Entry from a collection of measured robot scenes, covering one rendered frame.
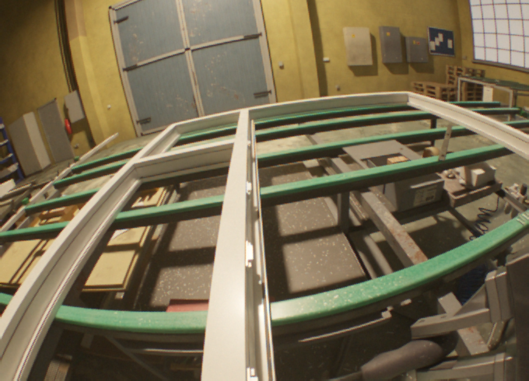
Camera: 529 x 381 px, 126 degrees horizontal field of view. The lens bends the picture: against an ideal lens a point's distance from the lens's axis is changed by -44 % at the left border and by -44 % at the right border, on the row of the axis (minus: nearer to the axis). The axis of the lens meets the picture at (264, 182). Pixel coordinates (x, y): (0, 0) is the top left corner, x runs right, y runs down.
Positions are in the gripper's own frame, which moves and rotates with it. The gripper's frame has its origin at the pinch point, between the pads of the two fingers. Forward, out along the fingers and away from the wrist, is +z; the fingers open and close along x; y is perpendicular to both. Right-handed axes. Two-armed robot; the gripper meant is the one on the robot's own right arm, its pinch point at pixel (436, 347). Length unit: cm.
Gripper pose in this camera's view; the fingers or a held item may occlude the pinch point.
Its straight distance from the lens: 27.0
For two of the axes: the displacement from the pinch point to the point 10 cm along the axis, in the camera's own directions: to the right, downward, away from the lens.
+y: -8.4, -1.3, -5.2
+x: 1.4, 8.8, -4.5
